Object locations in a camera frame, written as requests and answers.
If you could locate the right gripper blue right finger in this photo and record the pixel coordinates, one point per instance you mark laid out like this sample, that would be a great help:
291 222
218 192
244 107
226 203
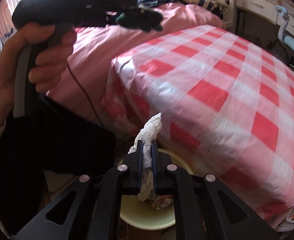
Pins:
155 164

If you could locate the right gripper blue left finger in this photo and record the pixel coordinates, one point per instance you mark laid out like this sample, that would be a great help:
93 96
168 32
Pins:
138 165

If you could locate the white paper wad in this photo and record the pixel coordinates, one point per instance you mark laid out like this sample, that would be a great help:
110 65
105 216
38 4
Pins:
147 135

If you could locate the striped beige pillow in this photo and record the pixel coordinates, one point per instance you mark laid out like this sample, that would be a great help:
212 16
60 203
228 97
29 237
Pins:
217 7

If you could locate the yellow trash bin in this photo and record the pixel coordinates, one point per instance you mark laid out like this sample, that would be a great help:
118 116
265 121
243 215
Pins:
154 213

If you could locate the red white checkered tablecloth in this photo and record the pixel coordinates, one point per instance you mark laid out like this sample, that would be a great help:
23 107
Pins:
227 108

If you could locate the grey blue office chair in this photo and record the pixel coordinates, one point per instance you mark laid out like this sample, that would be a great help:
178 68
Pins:
286 39

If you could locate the person's left hand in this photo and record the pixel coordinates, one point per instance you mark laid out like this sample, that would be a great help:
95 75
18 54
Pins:
50 63

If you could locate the pink bed duvet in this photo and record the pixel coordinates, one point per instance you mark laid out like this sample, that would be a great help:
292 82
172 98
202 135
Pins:
82 85

